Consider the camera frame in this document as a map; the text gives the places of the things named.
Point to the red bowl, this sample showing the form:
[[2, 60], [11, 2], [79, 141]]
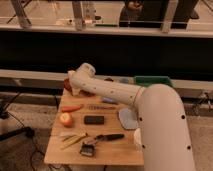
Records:
[[67, 85]]

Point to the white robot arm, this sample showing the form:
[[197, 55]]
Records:
[[166, 142]]

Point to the green tray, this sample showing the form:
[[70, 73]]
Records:
[[146, 81]]

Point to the small dark cup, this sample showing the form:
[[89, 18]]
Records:
[[109, 79]]

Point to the small blue cloth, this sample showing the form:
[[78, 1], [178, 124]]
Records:
[[109, 101]]

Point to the dark red berries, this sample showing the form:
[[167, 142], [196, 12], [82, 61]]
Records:
[[85, 93]]

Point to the black rectangular block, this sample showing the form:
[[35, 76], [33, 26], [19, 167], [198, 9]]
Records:
[[96, 120]]

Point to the blue grey cloth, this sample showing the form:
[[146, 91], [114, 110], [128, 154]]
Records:
[[128, 119]]

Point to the orange carrot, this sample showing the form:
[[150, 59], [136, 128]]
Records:
[[70, 108]]

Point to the apple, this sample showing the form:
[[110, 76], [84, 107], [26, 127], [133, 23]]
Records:
[[66, 119]]

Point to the white cup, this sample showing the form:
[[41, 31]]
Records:
[[137, 137]]

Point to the yellow banana peel pieces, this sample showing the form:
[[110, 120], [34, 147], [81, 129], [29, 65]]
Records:
[[72, 140]]

